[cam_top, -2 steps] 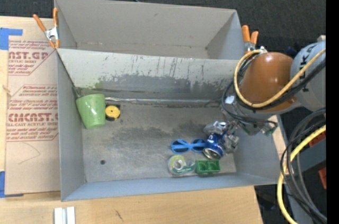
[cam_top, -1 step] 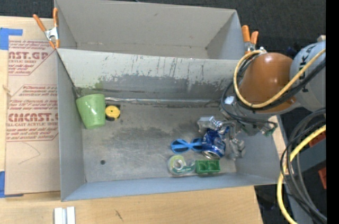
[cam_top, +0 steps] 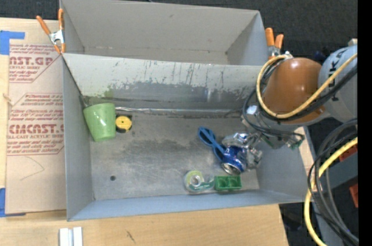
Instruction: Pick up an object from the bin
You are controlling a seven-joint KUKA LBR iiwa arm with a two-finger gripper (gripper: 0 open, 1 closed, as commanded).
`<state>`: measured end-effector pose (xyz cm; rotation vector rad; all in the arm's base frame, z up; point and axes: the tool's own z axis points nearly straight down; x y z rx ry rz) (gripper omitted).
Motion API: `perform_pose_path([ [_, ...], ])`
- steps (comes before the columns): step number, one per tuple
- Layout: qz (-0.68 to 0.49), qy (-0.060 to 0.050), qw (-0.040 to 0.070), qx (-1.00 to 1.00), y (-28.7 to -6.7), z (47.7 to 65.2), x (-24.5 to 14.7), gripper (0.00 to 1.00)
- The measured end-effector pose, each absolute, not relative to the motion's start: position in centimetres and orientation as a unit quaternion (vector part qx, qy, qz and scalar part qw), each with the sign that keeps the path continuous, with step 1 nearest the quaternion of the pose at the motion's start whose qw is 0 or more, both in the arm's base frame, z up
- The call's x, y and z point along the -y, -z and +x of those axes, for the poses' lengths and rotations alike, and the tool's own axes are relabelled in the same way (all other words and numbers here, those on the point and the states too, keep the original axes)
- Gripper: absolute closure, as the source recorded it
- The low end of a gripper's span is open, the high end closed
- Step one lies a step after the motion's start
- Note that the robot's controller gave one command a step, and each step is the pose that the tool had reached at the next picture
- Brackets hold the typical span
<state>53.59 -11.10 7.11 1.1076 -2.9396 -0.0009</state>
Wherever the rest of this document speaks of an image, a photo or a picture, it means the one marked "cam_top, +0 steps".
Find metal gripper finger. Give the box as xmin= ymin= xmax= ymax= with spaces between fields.
xmin=245 ymin=147 xmax=263 ymax=170
xmin=221 ymin=131 xmax=254 ymax=148

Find crushed blue drink can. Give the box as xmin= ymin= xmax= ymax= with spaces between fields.
xmin=220 ymin=145 xmax=248 ymax=176

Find blue sunglasses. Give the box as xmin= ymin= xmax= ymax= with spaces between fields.
xmin=198 ymin=126 xmax=227 ymax=163

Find green plastic block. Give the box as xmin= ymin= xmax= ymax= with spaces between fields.
xmin=214 ymin=174 xmax=243 ymax=191

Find clear green tape dispenser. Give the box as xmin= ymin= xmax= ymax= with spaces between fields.
xmin=183 ymin=170 xmax=216 ymax=194

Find grey metal bin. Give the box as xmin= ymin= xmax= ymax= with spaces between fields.
xmin=59 ymin=0 xmax=310 ymax=222

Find green plastic cup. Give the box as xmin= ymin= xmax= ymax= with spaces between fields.
xmin=83 ymin=102 xmax=117 ymax=142

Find brown cardboard board red print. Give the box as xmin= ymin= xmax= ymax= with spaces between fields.
xmin=0 ymin=17 xmax=67 ymax=215

